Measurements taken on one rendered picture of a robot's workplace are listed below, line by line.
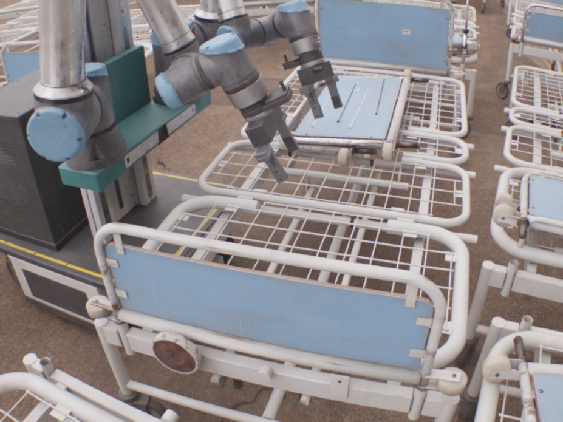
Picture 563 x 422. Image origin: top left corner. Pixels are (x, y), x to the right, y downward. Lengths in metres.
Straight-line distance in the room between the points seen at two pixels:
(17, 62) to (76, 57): 2.02
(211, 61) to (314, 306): 0.56
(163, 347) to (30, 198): 0.84
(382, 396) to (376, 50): 2.04
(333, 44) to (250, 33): 1.35
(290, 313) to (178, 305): 0.26
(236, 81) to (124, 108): 0.67
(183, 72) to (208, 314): 0.53
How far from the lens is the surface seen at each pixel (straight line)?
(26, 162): 1.74
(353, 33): 2.81
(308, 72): 1.51
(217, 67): 1.14
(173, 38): 1.28
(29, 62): 3.15
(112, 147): 1.45
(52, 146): 1.25
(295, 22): 1.53
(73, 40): 1.20
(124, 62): 1.73
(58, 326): 2.08
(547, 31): 3.97
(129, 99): 1.76
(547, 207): 1.58
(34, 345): 2.04
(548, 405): 1.07
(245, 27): 1.54
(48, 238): 1.88
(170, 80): 1.17
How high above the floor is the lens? 1.36
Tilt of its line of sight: 33 degrees down
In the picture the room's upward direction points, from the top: 2 degrees counter-clockwise
